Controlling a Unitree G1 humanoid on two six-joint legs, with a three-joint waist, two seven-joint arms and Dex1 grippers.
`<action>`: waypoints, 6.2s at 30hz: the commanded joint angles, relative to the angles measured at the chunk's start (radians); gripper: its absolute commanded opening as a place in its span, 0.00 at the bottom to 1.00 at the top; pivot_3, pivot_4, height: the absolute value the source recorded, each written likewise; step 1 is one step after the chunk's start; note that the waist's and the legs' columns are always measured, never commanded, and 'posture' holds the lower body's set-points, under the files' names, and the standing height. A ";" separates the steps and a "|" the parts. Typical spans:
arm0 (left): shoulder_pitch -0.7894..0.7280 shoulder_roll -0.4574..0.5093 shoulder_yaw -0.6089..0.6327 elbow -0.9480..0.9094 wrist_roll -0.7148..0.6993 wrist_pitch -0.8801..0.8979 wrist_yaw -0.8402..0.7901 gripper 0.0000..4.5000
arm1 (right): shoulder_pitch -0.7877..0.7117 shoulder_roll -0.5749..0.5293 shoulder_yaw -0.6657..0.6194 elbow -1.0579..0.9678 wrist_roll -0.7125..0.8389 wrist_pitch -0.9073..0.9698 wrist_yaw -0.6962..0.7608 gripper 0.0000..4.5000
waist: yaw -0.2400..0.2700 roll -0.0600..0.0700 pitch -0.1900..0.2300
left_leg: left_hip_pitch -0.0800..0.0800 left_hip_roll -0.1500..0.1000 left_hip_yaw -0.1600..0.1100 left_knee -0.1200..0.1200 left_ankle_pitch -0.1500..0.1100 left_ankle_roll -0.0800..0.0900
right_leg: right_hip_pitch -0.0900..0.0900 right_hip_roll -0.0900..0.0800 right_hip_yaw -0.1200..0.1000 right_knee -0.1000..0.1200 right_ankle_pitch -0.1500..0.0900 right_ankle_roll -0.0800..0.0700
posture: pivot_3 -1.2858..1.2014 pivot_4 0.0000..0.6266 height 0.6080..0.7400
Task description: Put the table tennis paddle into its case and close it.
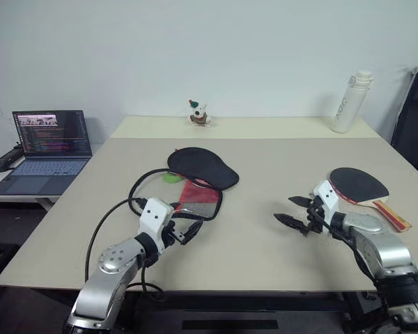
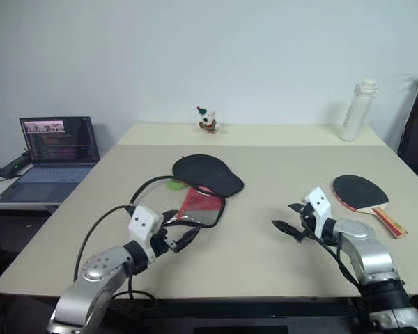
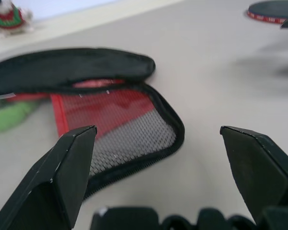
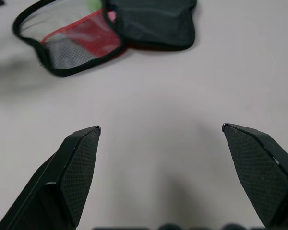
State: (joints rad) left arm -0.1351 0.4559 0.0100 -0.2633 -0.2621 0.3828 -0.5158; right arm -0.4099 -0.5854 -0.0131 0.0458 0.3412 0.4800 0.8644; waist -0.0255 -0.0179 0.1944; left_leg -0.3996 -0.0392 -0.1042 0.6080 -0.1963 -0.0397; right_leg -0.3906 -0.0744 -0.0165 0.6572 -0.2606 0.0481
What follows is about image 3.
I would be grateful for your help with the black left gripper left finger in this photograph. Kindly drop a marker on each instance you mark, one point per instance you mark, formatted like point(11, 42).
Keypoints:
point(50, 172)

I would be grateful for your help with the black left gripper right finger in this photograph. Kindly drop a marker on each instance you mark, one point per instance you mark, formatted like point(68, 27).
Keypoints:
point(261, 167)

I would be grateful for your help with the black and red paddle case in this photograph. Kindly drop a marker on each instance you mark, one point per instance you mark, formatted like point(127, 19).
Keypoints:
point(122, 115)

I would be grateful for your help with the white plush dog toy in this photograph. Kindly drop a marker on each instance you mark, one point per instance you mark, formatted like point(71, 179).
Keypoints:
point(7, 16)

